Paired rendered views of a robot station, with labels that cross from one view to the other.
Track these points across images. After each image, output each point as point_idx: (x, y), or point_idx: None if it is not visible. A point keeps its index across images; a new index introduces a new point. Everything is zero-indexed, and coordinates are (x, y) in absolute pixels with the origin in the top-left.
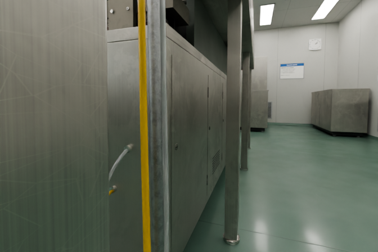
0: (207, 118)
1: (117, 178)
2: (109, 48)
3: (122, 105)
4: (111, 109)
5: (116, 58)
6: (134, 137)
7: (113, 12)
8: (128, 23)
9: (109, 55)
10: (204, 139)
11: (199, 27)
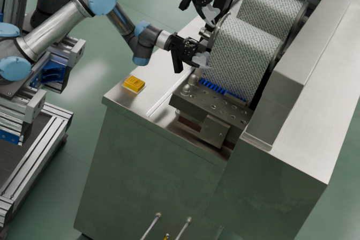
0: None
1: (172, 232)
2: (197, 159)
3: (193, 196)
4: (183, 194)
5: (199, 168)
6: (194, 217)
7: (207, 128)
8: (217, 143)
9: (195, 163)
10: None
11: None
